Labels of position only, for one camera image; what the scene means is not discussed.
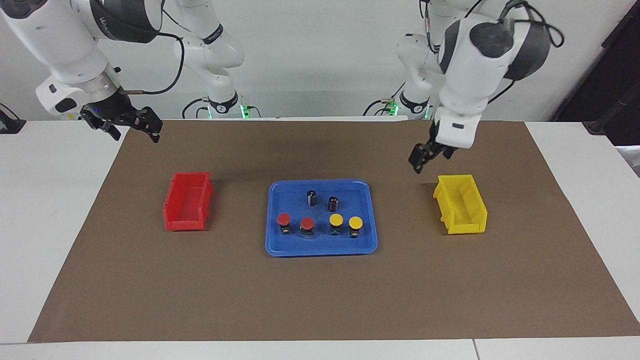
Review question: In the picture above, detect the blue plastic tray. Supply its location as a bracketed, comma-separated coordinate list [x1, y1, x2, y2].
[265, 179, 379, 258]

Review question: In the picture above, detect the yellow plastic bin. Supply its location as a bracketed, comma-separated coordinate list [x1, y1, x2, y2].
[432, 174, 488, 236]

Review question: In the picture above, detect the black desk stand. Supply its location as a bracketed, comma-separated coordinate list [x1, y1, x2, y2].
[0, 102, 27, 134]

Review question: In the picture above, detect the red plastic bin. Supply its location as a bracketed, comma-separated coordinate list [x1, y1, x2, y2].
[163, 171, 215, 232]

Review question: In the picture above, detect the black background panel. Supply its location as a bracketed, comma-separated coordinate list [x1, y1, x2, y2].
[550, 0, 640, 123]

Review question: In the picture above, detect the black tripod pole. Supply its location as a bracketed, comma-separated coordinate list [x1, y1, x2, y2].
[584, 92, 640, 136]

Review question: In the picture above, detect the brown table mat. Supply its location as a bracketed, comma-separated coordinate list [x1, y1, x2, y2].
[27, 120, 640, 344]

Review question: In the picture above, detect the white plastic wrapped item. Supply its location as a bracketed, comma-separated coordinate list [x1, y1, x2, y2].
[616, 145, 640, 178]

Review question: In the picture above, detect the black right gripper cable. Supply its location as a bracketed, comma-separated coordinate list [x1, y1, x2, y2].
[122, 30, 186, 96]

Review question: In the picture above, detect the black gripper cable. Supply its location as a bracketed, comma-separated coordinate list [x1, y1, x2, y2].
[500, 0, 566, 48]
[122, 30, 186, 96]

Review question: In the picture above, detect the black base cable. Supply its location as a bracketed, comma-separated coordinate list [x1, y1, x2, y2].
[362, 82, 406, 117]
[182, 97, 211, 120]

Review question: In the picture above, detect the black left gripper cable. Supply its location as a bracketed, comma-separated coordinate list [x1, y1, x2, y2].
[500, 0, 566, 48]

